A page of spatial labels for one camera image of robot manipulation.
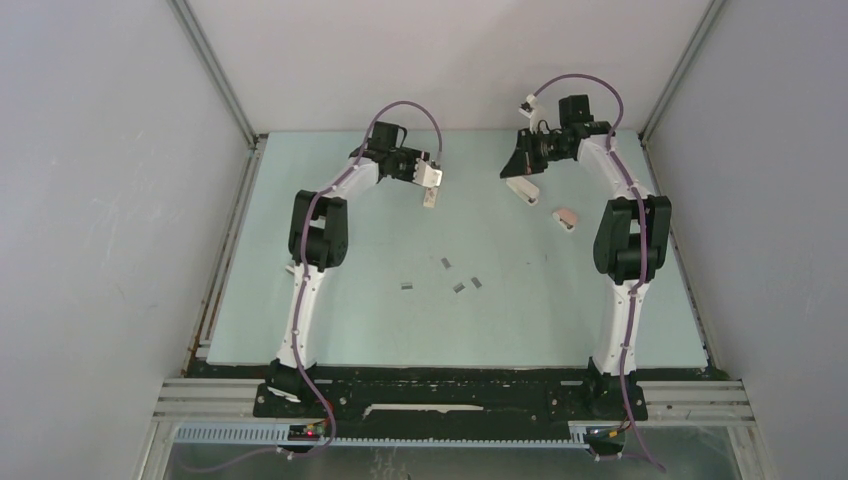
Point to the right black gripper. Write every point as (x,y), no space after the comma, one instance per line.
(524,164)

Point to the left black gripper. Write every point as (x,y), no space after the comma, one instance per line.
(412,154)

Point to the small white staple box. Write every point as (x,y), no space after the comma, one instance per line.
(430,197)

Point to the small pink stapler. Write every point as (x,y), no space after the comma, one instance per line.
(566,218)

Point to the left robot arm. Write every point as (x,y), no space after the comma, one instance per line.
(319,240)

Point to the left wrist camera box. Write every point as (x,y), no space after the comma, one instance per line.
(426,175)

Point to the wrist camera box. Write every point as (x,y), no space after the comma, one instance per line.
(530,108)
(426,175)

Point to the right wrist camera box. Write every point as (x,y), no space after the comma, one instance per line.
(530,108)

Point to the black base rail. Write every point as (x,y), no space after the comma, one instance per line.
(457,403)

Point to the white cable duct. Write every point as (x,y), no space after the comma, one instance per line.
(280,435)

